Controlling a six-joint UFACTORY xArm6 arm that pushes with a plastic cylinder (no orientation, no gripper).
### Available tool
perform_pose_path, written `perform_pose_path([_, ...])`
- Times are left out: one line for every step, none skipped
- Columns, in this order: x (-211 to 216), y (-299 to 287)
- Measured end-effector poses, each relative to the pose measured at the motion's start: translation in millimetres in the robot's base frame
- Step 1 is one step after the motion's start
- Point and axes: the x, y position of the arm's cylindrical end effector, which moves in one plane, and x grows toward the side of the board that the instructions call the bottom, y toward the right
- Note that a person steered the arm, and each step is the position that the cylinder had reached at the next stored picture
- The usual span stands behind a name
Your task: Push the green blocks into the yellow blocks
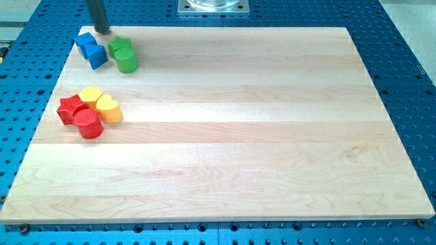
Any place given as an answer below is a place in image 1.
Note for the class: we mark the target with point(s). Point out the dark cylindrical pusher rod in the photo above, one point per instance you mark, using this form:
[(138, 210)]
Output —
[(98, 16)]

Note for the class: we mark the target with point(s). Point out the light wooden board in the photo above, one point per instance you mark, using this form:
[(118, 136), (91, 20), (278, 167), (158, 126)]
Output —
[(221, 124)]

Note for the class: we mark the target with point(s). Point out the green cylinder block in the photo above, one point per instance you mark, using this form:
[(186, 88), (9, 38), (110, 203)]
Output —
[(126, 60)]

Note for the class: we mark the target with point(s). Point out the red cylinder block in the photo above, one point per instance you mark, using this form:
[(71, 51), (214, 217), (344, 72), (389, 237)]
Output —
[(88, 123)]

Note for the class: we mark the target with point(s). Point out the yellow hexagon block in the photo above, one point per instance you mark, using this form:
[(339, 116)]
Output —
[(90, 96)]

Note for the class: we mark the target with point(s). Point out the blue triangular block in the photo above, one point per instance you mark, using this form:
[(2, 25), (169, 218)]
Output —
[(96, 55)]

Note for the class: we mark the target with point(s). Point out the left board stop screw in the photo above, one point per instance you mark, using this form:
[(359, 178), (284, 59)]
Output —
[(24, 228)]

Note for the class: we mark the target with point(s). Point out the yellow heart block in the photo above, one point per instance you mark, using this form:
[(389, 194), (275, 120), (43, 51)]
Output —
[(108, 109)]

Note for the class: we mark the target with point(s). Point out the blue cube block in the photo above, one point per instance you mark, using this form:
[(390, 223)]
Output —
[(82, 40)]

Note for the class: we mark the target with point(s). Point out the green star block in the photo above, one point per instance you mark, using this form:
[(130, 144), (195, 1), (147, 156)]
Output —
[(117, 43)]

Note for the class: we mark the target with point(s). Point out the board stop screw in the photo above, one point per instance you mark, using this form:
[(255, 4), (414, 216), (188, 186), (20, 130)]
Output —
[(422, 223), (24, 228)]

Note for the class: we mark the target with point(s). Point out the right board stop screw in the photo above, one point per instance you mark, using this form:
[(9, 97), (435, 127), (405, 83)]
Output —
[(422, 223)]

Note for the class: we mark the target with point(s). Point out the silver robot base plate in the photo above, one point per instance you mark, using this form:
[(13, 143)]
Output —
[(213, 6)]

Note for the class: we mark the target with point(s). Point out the red star block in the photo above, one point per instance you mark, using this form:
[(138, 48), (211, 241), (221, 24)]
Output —
[(69, 107)]

